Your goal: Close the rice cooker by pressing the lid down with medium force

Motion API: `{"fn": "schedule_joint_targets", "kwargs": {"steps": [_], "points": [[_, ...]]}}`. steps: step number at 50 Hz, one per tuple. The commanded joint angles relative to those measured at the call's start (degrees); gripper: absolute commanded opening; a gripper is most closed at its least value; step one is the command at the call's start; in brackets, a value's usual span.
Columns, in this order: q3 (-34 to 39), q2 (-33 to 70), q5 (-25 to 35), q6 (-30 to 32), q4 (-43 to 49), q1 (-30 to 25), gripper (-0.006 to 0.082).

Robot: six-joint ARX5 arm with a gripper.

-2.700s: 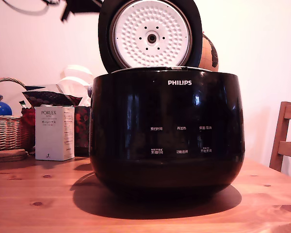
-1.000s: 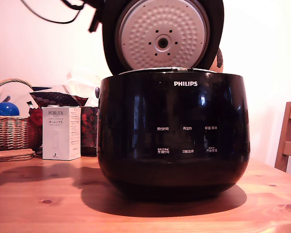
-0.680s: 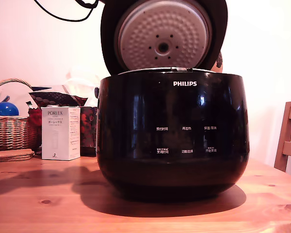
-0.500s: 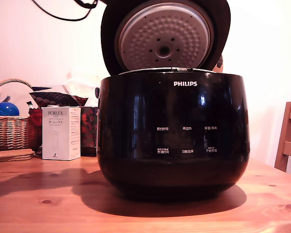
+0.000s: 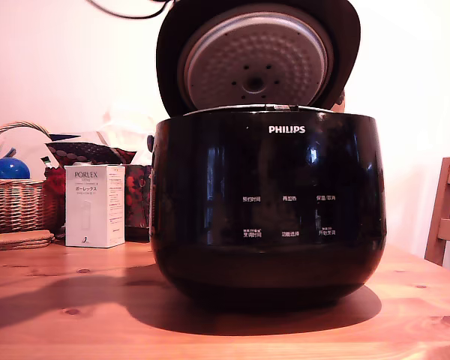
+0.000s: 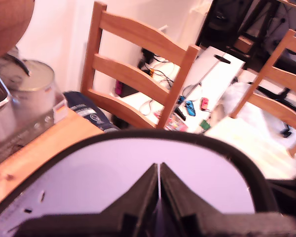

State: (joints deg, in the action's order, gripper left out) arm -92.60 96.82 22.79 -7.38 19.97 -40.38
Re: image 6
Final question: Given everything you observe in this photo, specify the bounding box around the wooden slatted chair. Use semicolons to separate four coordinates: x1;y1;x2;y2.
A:
228;29;296;158
79;0;201;129

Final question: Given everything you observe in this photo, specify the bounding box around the steel pot with glass lid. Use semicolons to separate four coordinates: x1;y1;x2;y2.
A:
0;53;31;149

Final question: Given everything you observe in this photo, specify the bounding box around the black floor cable bundle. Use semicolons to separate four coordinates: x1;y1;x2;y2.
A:
137;47;180;87

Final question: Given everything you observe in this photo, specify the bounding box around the white flat board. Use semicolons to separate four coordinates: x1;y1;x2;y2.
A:
108;45;246;134

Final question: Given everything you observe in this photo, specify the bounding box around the black fabric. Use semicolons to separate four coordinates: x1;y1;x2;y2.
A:
265;169;296;221

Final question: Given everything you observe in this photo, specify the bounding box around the tin can with barcode label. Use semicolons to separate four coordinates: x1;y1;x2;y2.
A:
10;58;68;124

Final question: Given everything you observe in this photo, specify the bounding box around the grey cardboard tray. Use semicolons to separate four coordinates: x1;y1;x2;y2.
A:
0;103;74;171

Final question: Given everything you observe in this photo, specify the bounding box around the black furniture frame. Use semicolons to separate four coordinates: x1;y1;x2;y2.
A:
196;0;296;73

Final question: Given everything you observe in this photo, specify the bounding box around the pink game controller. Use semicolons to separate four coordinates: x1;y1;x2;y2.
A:
114;79;124;96

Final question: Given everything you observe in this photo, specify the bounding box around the black remote control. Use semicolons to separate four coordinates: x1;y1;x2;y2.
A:
174;107;187;122

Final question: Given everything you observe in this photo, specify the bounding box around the small green circuit board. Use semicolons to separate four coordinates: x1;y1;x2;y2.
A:
199;119;212;131

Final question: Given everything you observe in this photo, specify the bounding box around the dark blue printed bag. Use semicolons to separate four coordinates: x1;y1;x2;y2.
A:
63;90;120;133

